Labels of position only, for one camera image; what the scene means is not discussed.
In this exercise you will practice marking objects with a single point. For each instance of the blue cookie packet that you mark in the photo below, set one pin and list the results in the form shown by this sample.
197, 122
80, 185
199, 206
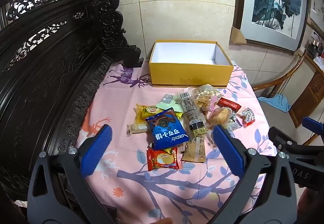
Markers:
165, 129

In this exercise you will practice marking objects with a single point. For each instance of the blue cloth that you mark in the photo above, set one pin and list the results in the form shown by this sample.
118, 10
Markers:
277, 102

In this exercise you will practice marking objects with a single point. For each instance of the beige snack packet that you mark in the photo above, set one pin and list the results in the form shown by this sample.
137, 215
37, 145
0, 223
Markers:
193, 150

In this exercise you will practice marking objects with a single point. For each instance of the red bar packet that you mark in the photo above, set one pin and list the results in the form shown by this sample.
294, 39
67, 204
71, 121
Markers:
229, 104

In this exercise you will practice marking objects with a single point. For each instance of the clear crinkled snack packet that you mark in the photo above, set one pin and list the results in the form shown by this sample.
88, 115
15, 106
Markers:
234, 124

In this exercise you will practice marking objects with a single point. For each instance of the clear white wafer packet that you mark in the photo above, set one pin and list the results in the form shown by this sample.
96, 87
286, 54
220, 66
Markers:
136, 128

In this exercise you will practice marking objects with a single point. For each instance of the pink edged cracker bag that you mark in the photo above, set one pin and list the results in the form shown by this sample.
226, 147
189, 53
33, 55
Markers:
203, 102

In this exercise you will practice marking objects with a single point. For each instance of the wooden cabinet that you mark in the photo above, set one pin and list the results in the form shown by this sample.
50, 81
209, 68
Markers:
311, 92

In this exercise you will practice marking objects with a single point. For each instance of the black white red snack packet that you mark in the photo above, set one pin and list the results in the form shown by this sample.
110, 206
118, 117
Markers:
247, 115

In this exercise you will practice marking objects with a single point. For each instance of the dark carved wooden bench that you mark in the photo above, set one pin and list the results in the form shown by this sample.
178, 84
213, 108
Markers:
50, 74

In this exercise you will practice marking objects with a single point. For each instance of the pink printed tablecloth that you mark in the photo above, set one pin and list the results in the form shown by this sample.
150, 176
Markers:
119, 112

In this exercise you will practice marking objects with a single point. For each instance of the long cracker roll packet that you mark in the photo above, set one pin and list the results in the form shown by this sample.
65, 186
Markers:
192, 115

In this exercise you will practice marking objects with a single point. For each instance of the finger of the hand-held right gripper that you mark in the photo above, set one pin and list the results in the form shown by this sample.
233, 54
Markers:
313, 125
281, 138

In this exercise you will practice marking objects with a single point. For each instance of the brown cardboard box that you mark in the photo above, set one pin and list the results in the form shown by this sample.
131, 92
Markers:
238, 35

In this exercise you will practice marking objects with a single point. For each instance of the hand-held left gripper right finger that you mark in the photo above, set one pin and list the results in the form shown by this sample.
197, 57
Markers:
229, 153

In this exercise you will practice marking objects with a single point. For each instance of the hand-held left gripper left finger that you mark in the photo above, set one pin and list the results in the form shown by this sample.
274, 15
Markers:
97, 150

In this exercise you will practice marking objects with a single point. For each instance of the yellow snack packet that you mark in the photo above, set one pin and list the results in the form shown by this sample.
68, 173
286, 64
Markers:
145, 112

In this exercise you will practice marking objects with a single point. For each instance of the small grey green packet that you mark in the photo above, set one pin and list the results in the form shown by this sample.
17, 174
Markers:
166, 98

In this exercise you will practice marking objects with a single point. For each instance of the small yellow green packet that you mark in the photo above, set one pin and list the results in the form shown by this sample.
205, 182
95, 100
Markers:
179, 114

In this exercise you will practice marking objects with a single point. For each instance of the wooden chair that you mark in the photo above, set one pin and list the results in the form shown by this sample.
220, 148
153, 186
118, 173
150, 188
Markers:
278, 122

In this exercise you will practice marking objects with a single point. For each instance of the yellow cardboard box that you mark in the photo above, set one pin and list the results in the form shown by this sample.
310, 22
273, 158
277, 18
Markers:
189, 74

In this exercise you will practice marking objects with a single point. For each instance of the light green snack packet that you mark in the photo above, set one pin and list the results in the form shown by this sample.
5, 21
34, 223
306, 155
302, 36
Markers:
165, 107

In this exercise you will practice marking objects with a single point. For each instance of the clear round cake packet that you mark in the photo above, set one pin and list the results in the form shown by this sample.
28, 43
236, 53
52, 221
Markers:
220, 115

